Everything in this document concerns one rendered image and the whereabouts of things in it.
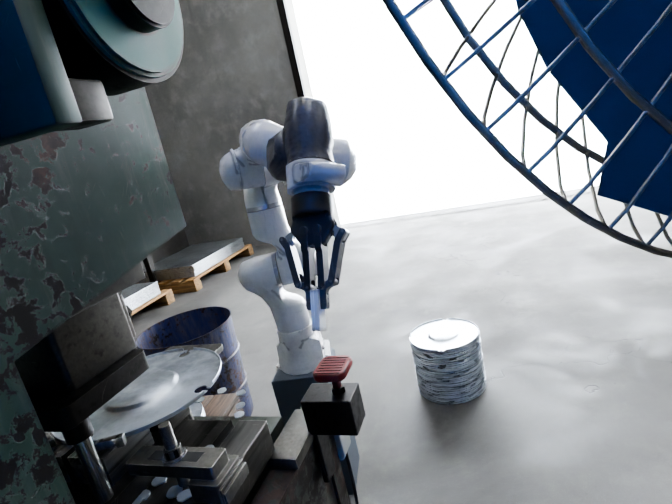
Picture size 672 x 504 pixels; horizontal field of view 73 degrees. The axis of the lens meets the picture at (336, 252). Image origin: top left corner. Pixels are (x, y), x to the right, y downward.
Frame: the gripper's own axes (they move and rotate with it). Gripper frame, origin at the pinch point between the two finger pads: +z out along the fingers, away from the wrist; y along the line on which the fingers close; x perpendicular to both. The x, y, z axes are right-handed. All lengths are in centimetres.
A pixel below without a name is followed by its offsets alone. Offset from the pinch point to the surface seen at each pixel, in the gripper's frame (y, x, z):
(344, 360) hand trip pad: -1.9, -5.9, 8.9
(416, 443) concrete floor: 9, -103, 46
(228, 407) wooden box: 63, -63, 27
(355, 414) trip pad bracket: -2.9, -6.8, 18.3
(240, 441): 12.7, 5.4, 20.3
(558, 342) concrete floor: -48, -169, 16
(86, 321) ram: 25.0, 24.3, 0.1
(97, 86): 2.4, 42.8, -20.2
